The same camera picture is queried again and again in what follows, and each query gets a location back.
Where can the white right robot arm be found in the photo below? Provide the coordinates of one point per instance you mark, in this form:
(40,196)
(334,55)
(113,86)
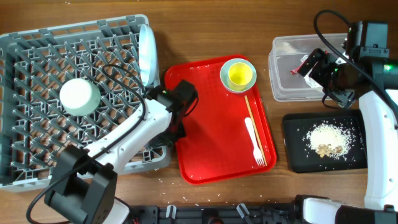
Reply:
(372,81)

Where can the white plastic fork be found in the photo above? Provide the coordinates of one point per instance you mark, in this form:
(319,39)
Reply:
(256,150)

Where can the red snack wrapper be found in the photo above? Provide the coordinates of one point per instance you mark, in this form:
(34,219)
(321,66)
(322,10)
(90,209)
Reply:
(297,68)

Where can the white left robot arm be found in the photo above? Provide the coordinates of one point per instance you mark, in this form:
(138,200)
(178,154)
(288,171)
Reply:
(83,186)

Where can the red plastic tray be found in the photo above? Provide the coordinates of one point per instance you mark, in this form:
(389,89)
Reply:
(217,145)

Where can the small green bowl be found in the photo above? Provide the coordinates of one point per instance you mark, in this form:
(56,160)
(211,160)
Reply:
(224,74)

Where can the yellow cup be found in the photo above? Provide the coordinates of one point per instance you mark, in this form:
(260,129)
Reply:
(239,76)

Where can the green bowl with rice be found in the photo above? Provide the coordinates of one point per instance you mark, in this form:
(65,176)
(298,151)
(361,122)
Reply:
(79,97)

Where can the grey dishwasher rack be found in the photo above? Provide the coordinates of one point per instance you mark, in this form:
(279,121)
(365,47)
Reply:
(35,64)

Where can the clear plastic bin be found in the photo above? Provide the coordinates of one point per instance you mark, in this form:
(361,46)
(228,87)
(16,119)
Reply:
(287,54)

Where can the rice and food scraps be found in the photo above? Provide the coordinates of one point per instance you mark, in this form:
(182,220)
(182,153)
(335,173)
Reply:
(329,140)

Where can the wooden chopstick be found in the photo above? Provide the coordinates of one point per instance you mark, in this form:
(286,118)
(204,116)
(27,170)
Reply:
(255,128)

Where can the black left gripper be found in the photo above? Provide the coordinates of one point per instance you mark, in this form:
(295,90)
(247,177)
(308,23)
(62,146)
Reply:
(181,132)

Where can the light blue plate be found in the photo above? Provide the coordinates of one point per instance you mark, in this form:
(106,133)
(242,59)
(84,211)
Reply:
(147,55)

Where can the black waste tray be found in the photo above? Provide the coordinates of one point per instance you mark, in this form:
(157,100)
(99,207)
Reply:
(302,161)

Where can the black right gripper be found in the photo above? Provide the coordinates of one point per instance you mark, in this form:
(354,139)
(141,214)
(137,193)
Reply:
(326,60)

